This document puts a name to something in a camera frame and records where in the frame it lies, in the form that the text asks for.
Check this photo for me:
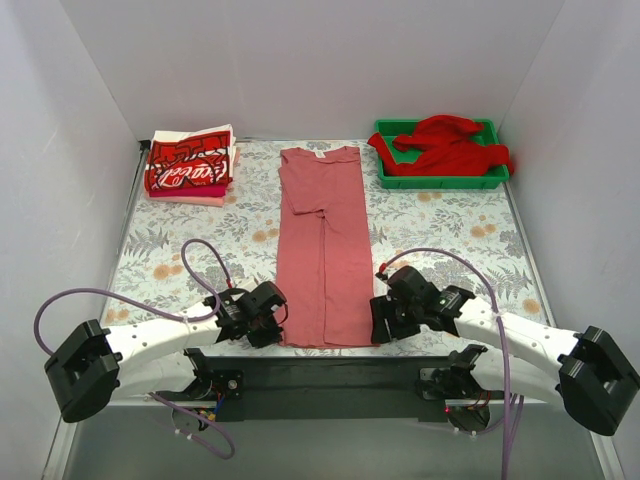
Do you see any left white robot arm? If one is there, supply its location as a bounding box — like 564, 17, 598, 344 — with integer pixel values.
44, 281, 288, 423

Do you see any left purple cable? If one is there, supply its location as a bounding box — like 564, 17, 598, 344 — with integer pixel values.
33, 238, 236, 460

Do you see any folded red printed shirt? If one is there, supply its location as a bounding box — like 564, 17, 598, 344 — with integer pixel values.
144, 132, 235, 194

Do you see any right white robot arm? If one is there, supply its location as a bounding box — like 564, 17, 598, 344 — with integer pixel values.
370, 266, 639, 436

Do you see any pink t shirt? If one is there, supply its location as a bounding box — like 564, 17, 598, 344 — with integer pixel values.
276, 146, 373, 348

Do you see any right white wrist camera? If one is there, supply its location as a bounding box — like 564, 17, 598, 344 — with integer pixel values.
375, 263, 397, 283

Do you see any red t shirt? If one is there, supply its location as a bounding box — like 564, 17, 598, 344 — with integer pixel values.
368, 115, 515, 177

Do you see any green plastic bin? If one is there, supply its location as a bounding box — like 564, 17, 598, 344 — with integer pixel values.
374, 119, 514, 190

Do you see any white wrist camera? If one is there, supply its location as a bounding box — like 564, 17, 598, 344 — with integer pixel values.
235, 280, 257, 291
375, 263, 397, 283

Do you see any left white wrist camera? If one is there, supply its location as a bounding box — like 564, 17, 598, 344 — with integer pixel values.
235, 280, 257, 291

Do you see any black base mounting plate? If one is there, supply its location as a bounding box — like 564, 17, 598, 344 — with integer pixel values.
164, 355, 491, 436

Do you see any folded magenta shirt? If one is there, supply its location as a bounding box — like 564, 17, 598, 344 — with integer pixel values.
148, 184, 227, 198

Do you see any folded white shirt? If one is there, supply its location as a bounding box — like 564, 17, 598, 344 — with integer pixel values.
152, 124, 238, 162

